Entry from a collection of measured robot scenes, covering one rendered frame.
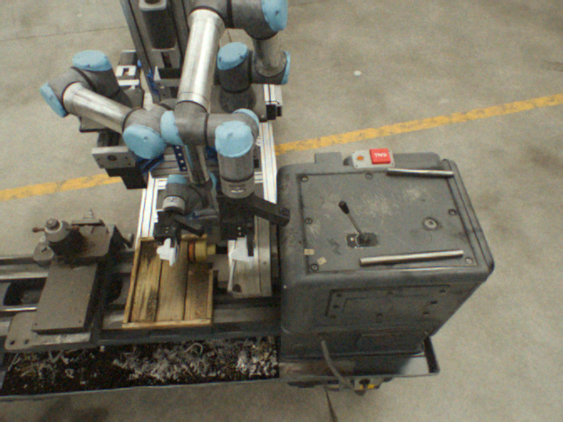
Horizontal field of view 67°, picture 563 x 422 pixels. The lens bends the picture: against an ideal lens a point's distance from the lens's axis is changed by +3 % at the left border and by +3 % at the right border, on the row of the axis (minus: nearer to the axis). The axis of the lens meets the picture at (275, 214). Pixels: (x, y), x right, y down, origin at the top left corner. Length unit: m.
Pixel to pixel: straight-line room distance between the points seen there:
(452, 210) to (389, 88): 2.49
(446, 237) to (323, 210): 0.35
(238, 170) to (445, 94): 3.08
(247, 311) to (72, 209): 1.87
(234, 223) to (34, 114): 3.11
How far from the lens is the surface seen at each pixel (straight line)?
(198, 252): 1.36
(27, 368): 2.03
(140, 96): 1.85
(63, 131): 3.68
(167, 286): 1.59
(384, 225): 1.26
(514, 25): 4.83
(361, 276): 1.17
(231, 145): 0.85
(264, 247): 1.23
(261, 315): 1.52
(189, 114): 0.98
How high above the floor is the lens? 2.28
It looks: 55 degrees down
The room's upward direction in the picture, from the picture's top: 1 degrees counter-clockwise
